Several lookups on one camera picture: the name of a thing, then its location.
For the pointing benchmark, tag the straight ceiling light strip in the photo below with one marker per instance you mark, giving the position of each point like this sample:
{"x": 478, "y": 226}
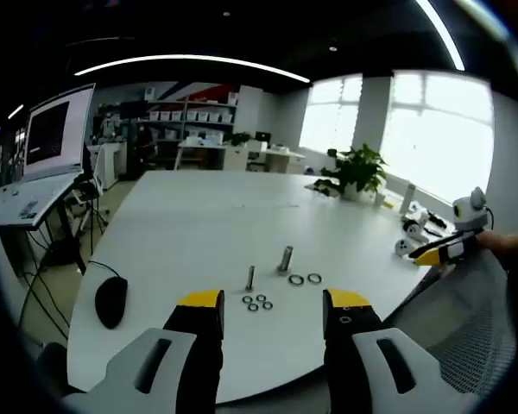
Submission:
{"x": 444, "y": 32}

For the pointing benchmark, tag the large bright window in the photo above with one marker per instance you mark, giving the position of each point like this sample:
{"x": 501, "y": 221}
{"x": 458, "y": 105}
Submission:
{"x": 330, "y": 116}
{"x": 440, "y": 133}

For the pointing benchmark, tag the small potted plant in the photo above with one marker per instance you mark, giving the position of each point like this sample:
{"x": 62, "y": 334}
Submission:
{"x": 239, "y": 138}

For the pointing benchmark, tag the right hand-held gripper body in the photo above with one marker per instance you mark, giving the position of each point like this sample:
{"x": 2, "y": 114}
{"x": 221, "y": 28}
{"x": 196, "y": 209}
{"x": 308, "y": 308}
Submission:
{"x": 470, "y": 217}

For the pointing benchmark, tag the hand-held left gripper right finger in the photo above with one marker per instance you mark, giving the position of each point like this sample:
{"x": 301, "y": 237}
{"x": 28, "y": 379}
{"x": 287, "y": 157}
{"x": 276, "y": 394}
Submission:
{"x": 418, "y": 379}

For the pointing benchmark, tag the large threaded steel stud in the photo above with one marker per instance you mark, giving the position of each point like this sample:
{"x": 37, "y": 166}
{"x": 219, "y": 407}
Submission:
{"x": 287, "y": 256}

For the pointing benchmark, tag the black monitor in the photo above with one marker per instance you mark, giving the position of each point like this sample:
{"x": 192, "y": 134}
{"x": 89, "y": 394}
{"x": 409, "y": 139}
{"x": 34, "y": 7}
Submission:
{"x": 134, "y": 108}

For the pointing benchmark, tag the small yellow object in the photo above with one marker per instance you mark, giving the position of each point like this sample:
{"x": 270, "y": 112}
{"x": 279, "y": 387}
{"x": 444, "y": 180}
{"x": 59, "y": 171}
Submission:
{"x": 387, "y": 203}

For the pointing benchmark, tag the black laptop stand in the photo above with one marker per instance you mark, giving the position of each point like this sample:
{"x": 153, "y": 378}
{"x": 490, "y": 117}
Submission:
{"x": 69, "y": 233}

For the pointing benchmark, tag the shelving with white bins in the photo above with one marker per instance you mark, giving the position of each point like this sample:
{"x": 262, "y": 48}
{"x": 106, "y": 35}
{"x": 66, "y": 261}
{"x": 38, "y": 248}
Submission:
{"x": 194, "y": 115}

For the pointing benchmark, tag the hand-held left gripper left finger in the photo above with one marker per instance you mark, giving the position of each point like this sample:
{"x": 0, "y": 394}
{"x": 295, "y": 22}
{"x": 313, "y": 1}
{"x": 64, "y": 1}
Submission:
{"x": 125, "y": 371}

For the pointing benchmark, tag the large potted green plant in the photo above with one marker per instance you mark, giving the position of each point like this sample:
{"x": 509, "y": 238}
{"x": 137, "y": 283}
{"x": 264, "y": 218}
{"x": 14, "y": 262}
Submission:
{"x": 362, "y": 168}

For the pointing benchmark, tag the small black device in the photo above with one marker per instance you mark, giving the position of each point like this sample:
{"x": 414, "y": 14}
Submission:
{"x": 438, "y": 223}

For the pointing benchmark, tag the person's right hand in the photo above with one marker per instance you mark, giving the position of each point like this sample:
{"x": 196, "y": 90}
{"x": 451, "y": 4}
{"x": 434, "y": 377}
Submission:
{"x": 500, "y": 245}

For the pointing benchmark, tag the tall white bottle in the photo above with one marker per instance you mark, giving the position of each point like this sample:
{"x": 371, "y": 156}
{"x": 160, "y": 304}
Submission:
{"x": 408, "y": 198}

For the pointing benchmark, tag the curved ceiling light strip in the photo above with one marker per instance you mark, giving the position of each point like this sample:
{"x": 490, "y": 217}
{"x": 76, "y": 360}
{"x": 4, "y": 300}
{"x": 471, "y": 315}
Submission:
{"x": 190, "y": 58}

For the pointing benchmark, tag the grey mesh office chair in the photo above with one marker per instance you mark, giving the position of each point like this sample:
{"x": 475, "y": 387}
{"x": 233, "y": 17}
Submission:
{"x": 470, "y": 328}

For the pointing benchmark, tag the black computer mouse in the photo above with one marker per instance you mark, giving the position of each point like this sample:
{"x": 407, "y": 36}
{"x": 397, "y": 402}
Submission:
{"x": 111, "y": 302}

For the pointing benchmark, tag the white background desk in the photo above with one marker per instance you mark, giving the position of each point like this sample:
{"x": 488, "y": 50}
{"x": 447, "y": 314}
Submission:
{"x": 241, "y": 157}

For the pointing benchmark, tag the silver desktop monitor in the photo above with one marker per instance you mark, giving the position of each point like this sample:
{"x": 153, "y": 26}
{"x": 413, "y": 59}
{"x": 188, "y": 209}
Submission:
{"x": 263, "y": 136}

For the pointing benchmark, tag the small threaded steel stud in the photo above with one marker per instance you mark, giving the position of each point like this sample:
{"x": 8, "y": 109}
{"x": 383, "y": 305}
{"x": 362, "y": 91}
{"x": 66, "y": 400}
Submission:
{"x": 250, "y": 276}

